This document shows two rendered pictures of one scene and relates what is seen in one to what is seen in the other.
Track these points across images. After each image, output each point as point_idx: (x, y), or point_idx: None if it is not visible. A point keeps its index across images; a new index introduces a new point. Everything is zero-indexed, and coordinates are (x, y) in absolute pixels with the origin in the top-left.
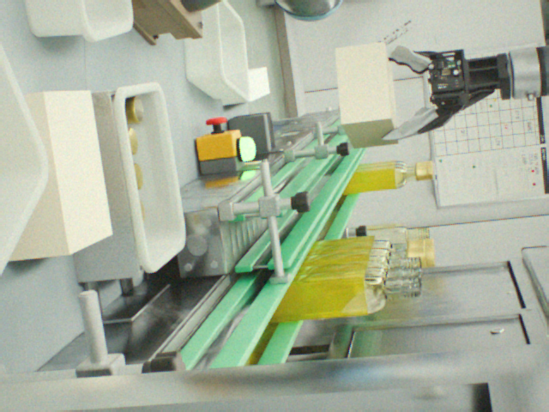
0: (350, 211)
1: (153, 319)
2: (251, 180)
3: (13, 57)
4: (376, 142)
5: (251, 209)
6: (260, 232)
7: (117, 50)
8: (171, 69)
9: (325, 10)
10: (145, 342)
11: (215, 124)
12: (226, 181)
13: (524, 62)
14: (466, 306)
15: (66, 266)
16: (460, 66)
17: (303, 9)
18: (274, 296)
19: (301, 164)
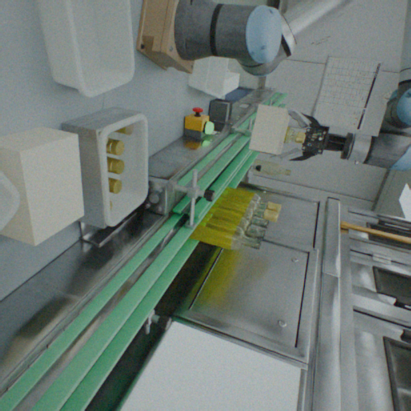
0: (258, 153)
1: (109, 248)
2: (201, 153)
3: (31, 101)
4: (267, 153)
5: (183, 191)
6: None
7: (135, 77)
8: (177, 81)
9: (264, 73)
10: (91, 275)
11: (196, 111)
12: (190, 149)
13: (361, 145)
14: (289, 226)
15: None
16: (323, 136)
17: (251, 71)
18: (181, 241)
19: (236, 137)
